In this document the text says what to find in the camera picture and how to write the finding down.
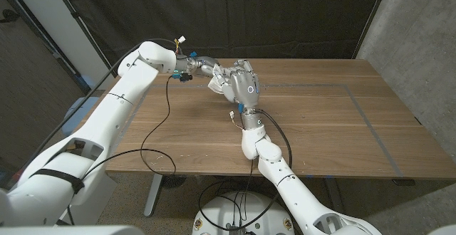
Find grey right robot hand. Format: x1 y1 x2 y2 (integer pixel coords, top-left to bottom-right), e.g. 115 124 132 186
219 59 266 131

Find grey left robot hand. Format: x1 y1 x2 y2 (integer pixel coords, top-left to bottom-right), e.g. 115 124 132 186
176 55 222 78

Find white tissue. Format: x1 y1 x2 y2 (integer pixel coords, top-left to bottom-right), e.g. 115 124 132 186
207 63 229 94

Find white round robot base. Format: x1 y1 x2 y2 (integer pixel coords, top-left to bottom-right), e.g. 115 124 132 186
192 191 296 235

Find black backdrop curtain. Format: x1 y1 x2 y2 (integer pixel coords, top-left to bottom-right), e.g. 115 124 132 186
49 0 390 75

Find black round fan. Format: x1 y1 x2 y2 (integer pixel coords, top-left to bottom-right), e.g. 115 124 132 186
162 174 187 189

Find light grey table leg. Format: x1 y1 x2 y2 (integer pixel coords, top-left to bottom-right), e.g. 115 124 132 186
143 173 164 217

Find dark grey table leg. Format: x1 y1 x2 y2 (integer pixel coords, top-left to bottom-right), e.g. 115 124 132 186
323 177 348 215

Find blue stool seat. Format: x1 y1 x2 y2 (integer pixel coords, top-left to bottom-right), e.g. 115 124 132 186
62 96 90 138

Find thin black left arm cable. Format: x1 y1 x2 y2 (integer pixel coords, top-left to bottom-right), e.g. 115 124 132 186
66 74 178 226

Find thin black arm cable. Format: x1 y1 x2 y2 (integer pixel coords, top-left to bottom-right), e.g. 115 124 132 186
237 159 256 226
66 74 178 226

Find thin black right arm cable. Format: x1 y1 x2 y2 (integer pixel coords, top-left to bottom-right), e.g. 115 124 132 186
237 159 256 226

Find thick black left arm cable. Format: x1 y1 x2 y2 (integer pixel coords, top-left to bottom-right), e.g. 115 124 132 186
6 38 180 190

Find black wall rail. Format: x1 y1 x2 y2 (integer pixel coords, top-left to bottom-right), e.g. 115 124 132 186
0 0 90 94

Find black wall hook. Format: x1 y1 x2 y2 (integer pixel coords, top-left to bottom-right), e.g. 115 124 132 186
0 9 21 24

